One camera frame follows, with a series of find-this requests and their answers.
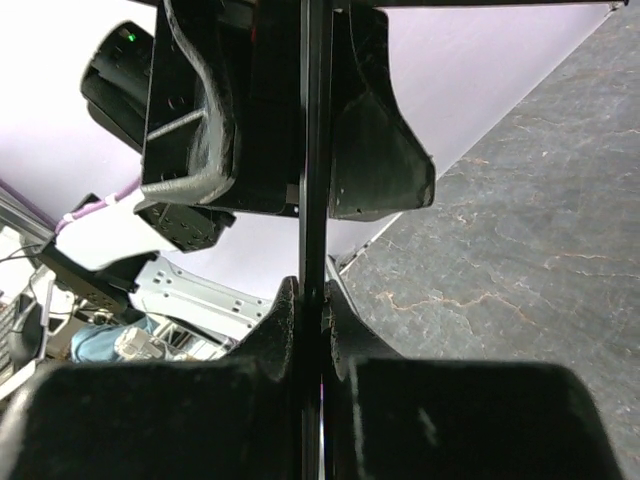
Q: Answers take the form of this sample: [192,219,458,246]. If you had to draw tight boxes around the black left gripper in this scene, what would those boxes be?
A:
[141,1,300,217]

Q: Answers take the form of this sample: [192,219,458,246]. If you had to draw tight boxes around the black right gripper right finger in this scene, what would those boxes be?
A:
[323,281,623,479]

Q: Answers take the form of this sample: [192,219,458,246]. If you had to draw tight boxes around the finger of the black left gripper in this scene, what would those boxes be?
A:
[329,9,435,220]

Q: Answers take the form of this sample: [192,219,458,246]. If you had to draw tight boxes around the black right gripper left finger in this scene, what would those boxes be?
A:
[1,277,300,479]

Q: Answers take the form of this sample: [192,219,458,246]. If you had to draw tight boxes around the beige folding umbrella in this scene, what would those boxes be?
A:
[291,1,334,479]

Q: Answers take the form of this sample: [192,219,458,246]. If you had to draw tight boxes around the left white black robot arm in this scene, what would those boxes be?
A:
[40,1,436,313]

